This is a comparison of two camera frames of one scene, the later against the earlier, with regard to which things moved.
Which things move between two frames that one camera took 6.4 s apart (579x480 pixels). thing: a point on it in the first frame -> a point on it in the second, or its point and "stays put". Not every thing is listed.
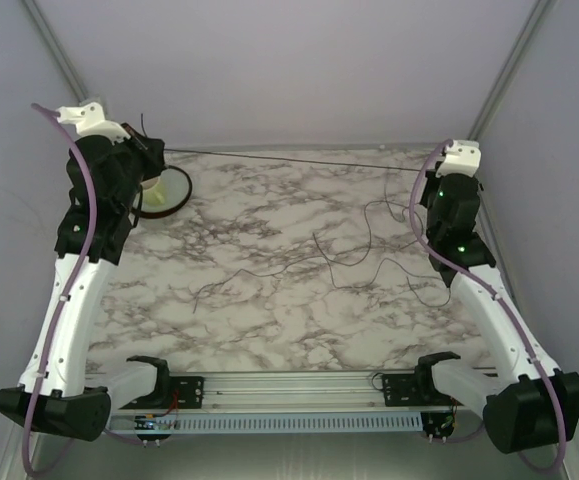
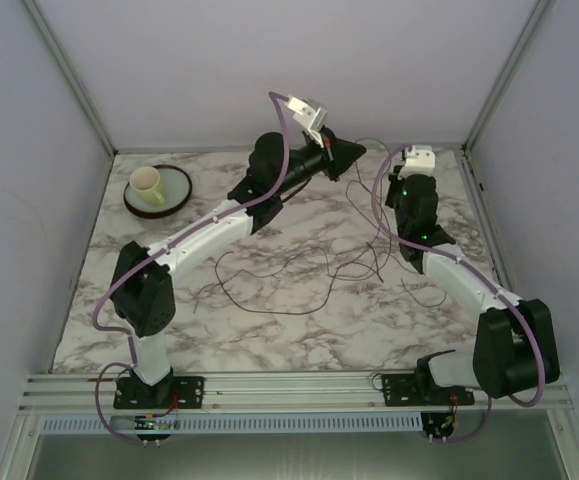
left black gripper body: x=143 y=161 -> x=332 y=167
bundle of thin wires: x=325 y=259 -> x=290 y=313
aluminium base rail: x=291 y=392 stays put
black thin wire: x=275 y=157 -> x=338 y=278
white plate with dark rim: x=177 y=188 stays put
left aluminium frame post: x=53 y=45 stays put
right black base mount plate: x=409 y=389 stays put
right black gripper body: x=432 y=187 -> x=395 y=189
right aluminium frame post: x=538 y=16 stays put
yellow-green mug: x=153 y=193 stays put
